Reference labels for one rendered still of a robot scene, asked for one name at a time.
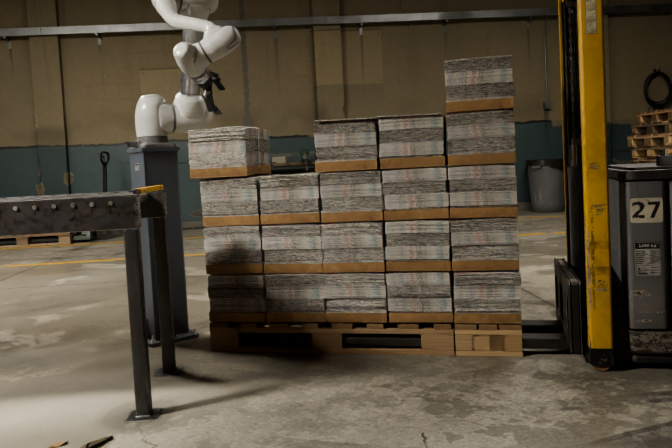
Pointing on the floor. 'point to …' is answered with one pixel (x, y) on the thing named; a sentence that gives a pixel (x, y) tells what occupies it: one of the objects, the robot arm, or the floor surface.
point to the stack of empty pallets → (655, 120)
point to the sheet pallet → (40, 242)
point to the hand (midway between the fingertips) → (219, 100)
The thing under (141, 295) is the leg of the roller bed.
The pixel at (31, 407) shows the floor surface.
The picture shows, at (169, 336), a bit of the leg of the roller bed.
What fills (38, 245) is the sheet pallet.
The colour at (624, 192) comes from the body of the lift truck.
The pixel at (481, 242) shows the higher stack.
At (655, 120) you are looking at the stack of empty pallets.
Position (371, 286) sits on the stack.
